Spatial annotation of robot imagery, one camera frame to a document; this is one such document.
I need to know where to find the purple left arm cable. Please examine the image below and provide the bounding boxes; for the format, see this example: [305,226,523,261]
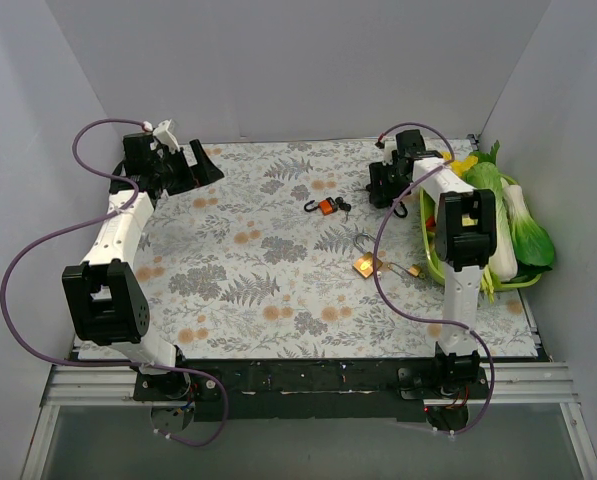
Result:
[0,118,229,447]

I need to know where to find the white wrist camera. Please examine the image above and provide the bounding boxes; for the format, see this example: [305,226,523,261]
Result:
[382,139,398,165]
[152,119,181,153]

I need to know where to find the black-headed key bunch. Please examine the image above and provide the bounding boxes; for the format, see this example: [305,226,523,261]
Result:
[334,197,351,221]

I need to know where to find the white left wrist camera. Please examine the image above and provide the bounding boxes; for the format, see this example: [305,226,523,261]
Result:
[152,119,181,153]

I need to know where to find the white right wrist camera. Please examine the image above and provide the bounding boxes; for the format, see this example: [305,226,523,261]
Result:
[382,139,398,165]

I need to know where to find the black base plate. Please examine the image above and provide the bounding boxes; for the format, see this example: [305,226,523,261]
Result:
[133,358,489,422]

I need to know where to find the bok choy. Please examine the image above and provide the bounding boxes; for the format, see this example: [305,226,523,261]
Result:
[503,184,555,267]

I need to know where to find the aluminium frame rail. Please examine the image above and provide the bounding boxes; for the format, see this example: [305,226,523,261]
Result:
[22,358,597,479]

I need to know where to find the green plastic basket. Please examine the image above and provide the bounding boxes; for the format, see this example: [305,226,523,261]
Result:
[419,176,551,291]

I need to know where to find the floral patterned mat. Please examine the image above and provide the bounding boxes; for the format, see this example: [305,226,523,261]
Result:
[75,139,539,360]

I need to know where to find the yellow-leaf napa cabbage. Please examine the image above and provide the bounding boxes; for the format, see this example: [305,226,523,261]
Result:
[440,151,479,177]

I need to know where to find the green celery stalks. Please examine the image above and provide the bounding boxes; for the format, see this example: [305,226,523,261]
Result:
[480,266,501,304]

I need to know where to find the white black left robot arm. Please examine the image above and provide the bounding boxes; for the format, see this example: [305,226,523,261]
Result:
[62,133,224,400]

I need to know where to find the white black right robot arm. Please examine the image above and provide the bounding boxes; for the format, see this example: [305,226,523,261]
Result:
[374,122,497,399]

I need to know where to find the small brass padlock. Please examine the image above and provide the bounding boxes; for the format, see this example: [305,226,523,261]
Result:
[388,262,426,279]

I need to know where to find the orange black padlock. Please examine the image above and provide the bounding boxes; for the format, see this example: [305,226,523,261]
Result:
[303,197,338,216]

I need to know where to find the large brass padlock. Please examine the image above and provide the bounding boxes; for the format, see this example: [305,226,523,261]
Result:
[353,232,383,279]

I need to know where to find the green napa cabbage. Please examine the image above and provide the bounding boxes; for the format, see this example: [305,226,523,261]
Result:
[464,162,518,282]

